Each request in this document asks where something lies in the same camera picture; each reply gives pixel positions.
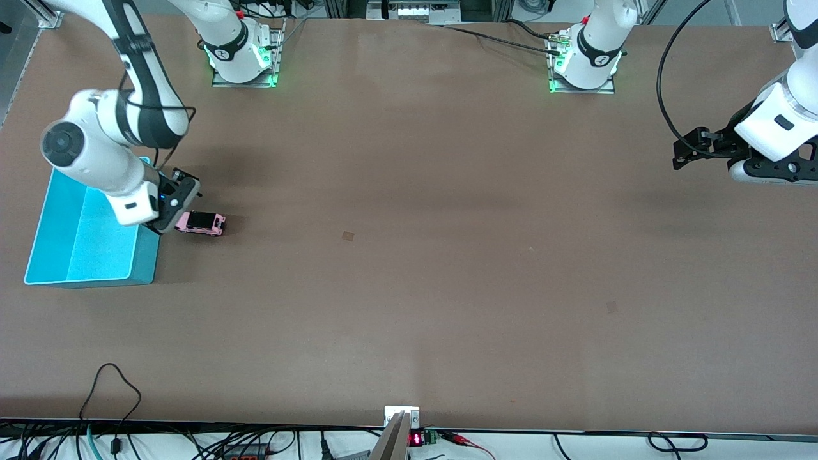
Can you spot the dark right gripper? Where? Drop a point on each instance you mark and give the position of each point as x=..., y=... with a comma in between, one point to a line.
x=167, y=186

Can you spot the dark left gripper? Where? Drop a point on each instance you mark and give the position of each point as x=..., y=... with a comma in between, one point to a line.
x=726, y=142

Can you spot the pink jeep toy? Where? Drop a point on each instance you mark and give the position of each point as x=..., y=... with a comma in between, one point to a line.
x=201, y=222

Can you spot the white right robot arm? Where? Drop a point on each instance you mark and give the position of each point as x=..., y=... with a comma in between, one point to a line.
x=96, y=160

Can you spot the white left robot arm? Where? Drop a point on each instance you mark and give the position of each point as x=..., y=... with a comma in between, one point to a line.
x=776, y=105

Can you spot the teal plastic bin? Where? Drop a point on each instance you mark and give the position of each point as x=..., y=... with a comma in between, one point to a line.
x=83, y=249

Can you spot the grey metal side panel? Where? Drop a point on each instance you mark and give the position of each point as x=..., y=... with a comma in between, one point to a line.
x=13, y=64

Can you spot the black power strip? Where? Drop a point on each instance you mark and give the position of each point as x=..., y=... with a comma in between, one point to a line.
x=246, y=455

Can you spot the grey control box with lights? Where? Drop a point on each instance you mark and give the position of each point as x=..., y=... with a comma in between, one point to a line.
x=412, y=11

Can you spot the red digit display module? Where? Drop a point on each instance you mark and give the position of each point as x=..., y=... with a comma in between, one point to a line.
x=416, y=439

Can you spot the green terminal block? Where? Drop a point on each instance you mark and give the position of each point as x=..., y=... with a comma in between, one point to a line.
x=431, y=437

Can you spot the red clip lead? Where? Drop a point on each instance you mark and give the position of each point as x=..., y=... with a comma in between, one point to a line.
x=457, y=439

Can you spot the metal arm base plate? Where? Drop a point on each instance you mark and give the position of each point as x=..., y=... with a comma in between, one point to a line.
x=277, y=57
x=581, y=91

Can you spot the aluminium corner bracket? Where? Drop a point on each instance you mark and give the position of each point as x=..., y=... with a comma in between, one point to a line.
x=781, y=30

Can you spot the aluminium frame post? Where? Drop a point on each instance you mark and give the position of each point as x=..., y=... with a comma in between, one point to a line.
x=48, y=16

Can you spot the small metal mounting bracket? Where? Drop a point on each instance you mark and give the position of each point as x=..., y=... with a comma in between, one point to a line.
x=391, y=412

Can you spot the aluminium camera pole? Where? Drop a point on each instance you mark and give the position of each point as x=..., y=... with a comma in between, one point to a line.
x=391, y=444

